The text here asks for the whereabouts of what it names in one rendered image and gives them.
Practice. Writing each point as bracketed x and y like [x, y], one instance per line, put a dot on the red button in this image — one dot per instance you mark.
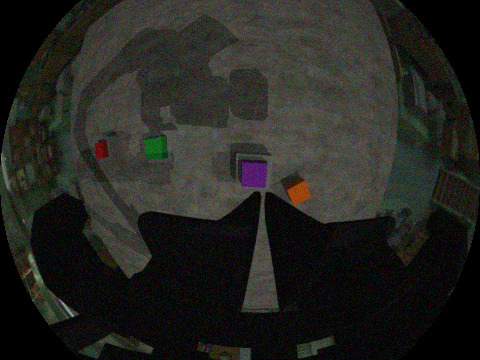
[107, 148]

